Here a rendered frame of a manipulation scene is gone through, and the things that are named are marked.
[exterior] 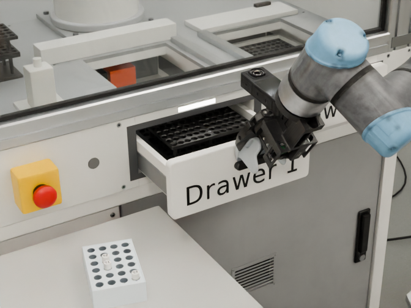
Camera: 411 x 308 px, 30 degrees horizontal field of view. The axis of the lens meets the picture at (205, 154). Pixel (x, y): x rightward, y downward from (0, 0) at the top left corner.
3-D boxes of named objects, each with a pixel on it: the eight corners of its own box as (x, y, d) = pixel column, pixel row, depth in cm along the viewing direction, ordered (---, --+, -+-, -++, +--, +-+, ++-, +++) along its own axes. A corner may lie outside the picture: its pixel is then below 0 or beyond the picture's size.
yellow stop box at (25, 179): (64, 205, 132) (60, 168, 128) (24, 217, 128) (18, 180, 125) (54, 192, 135) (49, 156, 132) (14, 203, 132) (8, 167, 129)
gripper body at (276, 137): (265, 171, 120) (295, 132, 110) (241, 126, 123) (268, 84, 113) (304, 159, 124) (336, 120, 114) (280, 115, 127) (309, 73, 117)
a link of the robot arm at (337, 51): (351, 73, 98) (306, 25, 100) (316, 117, 107) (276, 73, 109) (387, 47, 102) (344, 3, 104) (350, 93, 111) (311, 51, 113)
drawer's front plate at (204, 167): (308, 175, 144) (311, 123, 138) (172, 220, 131) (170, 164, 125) (303, 172, 145) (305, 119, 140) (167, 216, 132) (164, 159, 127)
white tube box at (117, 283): (147, 300, 121) (145, 282, 119) (93, 310, 119) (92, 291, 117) (133, 256, 132) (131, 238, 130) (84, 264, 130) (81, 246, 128)
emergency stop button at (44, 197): (59, 206, 128) (57, 185, 126) (37, 212, 127) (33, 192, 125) (53, 198, 131) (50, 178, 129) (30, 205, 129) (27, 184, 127)
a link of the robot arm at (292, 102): (278, 66, 110) (323, 55, 114) (267, 84, 114) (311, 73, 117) (303, 109, 107) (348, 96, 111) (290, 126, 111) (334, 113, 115)
